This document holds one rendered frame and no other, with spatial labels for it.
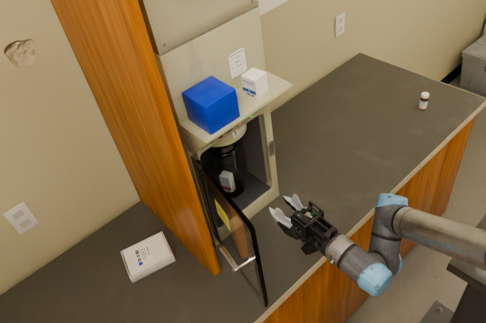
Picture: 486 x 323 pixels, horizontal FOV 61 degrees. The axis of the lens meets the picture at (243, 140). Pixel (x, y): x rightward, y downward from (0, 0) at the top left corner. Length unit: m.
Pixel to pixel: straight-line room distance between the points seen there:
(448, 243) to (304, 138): 1.01
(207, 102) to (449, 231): 0.60
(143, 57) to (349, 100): 1.37
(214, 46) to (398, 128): 1.07
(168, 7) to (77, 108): 0.61
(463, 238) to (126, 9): 0.79
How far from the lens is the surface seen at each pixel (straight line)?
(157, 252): 1.51
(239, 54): 1.15
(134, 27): 0.84
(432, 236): 1.00
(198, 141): 1.06
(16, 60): 1.35
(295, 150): 1.79
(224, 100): 1.02
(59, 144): 1.49
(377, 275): 1.03
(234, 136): 1.29
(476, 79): 3.84
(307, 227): 1.08
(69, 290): 1.61
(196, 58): 1.06
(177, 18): 1.00
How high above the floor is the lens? 2.17
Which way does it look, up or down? 41 degrees down
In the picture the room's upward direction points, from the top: 10 degrees counter-clockwise
